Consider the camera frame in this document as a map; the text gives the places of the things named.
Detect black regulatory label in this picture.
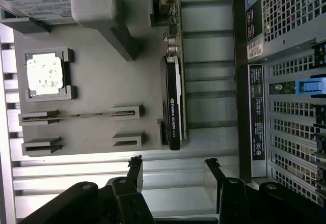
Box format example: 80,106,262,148
248,63,267,178

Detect green RAM stick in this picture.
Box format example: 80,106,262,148
21,110,135,120

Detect grey parts rack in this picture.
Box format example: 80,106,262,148
0,0,184,158

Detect blue slot latch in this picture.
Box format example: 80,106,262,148
296,79,323,97

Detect white barcode sticker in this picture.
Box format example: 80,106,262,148
246,37,264,59

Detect silver CPU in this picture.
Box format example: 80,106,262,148
25,53,64,97

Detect silver PC case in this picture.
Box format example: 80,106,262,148
231,0,326,204

